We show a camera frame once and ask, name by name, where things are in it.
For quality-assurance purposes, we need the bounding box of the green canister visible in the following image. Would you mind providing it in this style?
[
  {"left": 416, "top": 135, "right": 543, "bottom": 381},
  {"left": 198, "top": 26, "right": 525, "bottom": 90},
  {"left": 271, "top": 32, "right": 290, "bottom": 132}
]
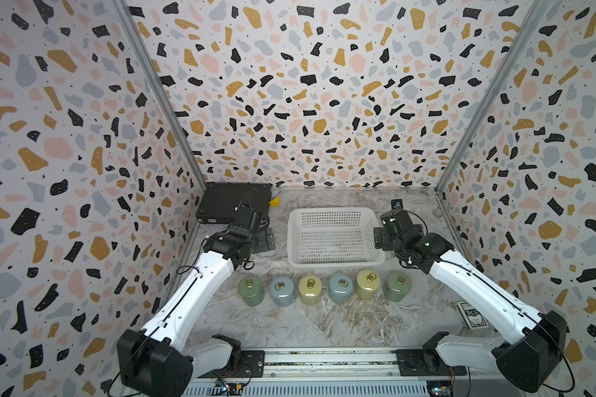
[
  {"left": 238, "top": 276, "right": 265, "bottom": 307},
  {"left": 383, "top": 271, "right": 412, "bottom": 303}
]

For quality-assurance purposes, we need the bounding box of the yellow-green canister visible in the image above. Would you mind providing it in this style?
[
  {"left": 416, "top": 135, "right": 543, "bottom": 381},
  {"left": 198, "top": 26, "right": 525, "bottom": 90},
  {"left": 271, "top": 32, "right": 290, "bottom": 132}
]
[
  {"left": 299, "top": 275, "right": 323, "bottom": 306},
  {"left": 355, "top": 269, "right": 381, "bottom": 300}
]

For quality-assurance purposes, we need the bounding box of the light blue canister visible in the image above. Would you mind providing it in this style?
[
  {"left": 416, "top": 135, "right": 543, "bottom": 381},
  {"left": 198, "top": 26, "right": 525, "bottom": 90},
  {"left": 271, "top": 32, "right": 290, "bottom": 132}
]
[{"left": 270, "top": 276, "right": 295, "bottom": 307}]

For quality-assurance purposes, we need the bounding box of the blue-grey canister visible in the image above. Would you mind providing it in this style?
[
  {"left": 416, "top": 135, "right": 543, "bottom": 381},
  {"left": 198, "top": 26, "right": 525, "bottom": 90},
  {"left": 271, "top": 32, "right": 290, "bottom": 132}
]
[{"left": 328, "top": 272, "right": 354, "bottom": 305}]

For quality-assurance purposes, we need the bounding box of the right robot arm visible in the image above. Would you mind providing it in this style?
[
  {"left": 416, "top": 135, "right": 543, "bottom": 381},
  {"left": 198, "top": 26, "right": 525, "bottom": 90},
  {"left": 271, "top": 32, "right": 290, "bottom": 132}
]
[{"left": 373, "top": 218, "right": 568, "bottom": 393}]

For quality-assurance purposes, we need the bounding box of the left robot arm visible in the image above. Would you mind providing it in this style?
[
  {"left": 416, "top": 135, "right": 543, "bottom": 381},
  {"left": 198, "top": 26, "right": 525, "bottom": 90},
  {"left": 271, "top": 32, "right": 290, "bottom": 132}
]
[{"left": 114, "top": 226, "right": 276, "bottom": 396}]

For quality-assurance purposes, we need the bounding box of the white plastic perforated basket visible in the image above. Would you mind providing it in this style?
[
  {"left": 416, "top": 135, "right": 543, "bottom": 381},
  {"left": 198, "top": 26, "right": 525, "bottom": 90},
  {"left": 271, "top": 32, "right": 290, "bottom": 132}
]
[{"left": 287, "top": 207, "right": 386, "bottom": 269}]

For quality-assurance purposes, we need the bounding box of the black flat case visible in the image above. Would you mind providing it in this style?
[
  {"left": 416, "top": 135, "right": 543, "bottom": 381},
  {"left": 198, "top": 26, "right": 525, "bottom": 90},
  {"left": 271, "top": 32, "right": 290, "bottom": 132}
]
[{"left": 196, "top": 182, "right": 272, "bottom": 224}]

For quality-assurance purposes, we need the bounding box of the playing card box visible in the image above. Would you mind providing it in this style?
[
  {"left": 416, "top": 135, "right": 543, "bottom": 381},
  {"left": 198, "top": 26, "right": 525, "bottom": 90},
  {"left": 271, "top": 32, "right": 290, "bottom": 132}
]
[{"left": 456, "top": 301, "right": 488, "bottom": 330}]

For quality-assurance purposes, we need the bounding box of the small green circuit board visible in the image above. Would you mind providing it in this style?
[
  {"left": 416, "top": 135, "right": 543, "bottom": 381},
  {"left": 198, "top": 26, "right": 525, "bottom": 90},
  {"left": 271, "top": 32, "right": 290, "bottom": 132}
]
[{"left": 212, "top": 378, "right": 248, "bottom": 396}]

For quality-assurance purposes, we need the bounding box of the right circuit board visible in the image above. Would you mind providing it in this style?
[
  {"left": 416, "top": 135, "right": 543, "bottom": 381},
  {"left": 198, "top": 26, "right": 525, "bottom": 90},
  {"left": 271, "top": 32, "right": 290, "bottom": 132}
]
[{"left": 426, "top": 380, "right": 454, "bottom": 397}]

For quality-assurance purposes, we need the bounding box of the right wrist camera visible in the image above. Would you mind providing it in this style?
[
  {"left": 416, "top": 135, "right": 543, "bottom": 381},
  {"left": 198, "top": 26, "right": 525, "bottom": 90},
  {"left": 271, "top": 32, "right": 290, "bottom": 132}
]
[{"left": 380, "top": 198, "right": 414, "bottom": 234}]

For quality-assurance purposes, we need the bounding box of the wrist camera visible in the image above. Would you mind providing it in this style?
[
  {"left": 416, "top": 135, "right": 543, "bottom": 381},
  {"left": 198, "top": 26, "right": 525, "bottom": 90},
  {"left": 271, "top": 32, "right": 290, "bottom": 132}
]
[
  {"left": 232, "top": 205, "right": 270, "bottom": 233},
  {"left": 380, "top": 198, "right": 414, "bottom": 234}
]

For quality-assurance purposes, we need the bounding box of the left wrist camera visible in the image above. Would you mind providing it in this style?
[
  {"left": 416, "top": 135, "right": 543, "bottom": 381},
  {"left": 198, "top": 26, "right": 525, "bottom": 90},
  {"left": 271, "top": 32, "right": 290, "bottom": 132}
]
[{"left": 232, "top": 205, "right": 270, "bottom": 233}]

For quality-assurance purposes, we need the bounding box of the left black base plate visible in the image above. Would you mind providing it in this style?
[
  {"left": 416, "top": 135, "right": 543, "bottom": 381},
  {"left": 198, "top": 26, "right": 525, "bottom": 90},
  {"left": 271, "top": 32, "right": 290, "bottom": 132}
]
[{"left": 192, "top": 349, "right": 266, "bottom": 379}]

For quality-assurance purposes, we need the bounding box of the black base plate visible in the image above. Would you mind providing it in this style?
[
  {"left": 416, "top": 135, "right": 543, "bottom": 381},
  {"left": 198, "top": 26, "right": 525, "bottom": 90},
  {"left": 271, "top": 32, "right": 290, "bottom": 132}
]
[
  {"left": 395, "top": 349, "right": 452, "bottom": 376},
  {"left": 192, "top": 349, "right": 266, "bottom": 379}
]

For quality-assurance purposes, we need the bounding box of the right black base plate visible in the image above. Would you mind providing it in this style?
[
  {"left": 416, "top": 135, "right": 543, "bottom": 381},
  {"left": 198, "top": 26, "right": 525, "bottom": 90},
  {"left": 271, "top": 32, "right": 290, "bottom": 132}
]
[{"left": 395, "top": 349, "right": 452, "bottom": 376}]

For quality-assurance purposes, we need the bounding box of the aluminium mounting rail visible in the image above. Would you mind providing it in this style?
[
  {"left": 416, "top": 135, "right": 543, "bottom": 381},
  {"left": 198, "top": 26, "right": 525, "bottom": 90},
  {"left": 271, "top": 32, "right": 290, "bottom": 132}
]
[{"left": 181, "top": 347, "right": 525, "bottom": 396}]

